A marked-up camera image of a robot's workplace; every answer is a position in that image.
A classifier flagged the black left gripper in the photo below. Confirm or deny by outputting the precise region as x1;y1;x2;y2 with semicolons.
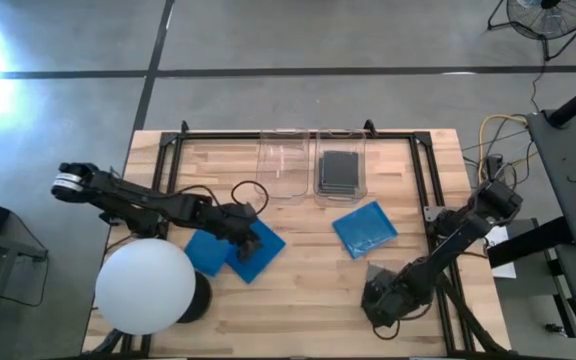
212;201;264;265

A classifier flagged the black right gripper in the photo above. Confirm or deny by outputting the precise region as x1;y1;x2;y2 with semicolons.
361;269;422;327

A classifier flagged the black round lamp base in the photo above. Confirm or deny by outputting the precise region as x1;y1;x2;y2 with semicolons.
175;269;214;324

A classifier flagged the clear plastic bin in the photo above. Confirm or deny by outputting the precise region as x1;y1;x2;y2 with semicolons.
256;128;311;206
312;128;369;208

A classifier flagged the white globe lamp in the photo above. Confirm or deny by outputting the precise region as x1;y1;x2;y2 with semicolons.
94;237;197;336

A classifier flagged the white paper sheet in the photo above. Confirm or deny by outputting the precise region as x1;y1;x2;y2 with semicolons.
482;224;518;280

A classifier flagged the black desk beam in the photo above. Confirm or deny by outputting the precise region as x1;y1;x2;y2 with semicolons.
486;216;575;270

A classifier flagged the grey desk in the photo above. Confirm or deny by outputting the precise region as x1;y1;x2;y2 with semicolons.
524;107;576;250

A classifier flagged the grey side stand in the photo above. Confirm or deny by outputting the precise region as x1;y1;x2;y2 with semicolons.
0;224;50;301

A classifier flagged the black floor fan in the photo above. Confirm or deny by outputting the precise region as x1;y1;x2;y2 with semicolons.
486;0;576;62

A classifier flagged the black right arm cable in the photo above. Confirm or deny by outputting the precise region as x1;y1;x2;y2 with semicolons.
371;302;435;342

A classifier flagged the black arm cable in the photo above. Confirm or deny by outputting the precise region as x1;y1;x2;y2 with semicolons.
371;302;435;342
172;179;270;217

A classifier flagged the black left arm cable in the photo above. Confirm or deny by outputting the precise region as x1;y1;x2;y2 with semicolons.
172;179;270;217

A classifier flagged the grey metal bracket plate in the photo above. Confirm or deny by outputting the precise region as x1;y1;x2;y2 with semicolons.
423;205;450;222

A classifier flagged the yellow cable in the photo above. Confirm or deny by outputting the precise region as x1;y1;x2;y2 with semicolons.
476;113;529;184

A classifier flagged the black fan cable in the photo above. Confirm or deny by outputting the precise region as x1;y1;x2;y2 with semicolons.
529;58;549;114

